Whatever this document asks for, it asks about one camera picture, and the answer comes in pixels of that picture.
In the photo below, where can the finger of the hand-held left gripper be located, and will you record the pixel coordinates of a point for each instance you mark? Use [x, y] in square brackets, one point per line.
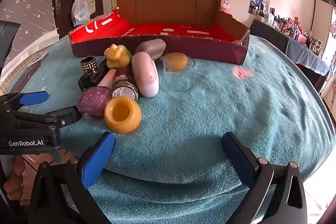
[65, 117]
[34, 97]

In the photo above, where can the pink plush bear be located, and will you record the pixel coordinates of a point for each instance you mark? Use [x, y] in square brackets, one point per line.
[225, 6]

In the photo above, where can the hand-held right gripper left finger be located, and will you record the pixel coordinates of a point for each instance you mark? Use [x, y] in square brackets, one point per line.
[97, 158]

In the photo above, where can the row of bottles and cosmetics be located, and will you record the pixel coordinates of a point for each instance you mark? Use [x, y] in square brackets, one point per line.
[296, 29]

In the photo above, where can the person's left hand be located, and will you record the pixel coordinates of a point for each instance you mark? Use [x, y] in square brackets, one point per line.
[14, 174]

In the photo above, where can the clear glass cup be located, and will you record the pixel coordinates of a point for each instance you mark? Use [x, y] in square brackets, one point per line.
[178, 79]

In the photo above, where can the grey-brown oval case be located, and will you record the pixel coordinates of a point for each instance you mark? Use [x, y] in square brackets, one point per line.
[152, 47]

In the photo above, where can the white cabinet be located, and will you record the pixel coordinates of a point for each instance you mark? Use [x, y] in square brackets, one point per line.
[321, 19]

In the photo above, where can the table with dark cloth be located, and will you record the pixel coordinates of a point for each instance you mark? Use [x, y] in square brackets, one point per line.
[302, 53]

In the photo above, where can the green and yellow frog toy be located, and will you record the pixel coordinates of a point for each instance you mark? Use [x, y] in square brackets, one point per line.
[116, 56]

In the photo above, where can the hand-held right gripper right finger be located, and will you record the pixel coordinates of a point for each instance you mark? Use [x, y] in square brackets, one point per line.
[236, 155]

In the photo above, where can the pink and white oval case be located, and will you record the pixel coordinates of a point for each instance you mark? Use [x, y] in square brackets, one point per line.
[145, 74]

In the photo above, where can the large yellow round pot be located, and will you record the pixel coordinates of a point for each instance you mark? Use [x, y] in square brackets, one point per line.
[122, 114]

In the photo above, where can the brown glitter bottle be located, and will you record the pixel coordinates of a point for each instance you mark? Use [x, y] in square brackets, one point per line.
[125, 85]

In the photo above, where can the teal fleece blanket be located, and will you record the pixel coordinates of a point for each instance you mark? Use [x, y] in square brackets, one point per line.
[197, 113]

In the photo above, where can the clear plastic bag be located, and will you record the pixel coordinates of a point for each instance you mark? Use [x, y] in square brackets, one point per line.
[78, 12]

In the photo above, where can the small yellow round pot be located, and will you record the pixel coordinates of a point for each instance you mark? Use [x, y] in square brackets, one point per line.
[175, 60]

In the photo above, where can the purple nail polish bottle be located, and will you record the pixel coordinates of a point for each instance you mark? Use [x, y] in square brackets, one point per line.
[94, 102]

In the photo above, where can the black bottle with studded cap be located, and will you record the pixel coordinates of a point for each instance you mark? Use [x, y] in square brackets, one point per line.
[90, 74]

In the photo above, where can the cardboard box with red lining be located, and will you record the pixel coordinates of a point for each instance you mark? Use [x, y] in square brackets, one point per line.
[183, 29]

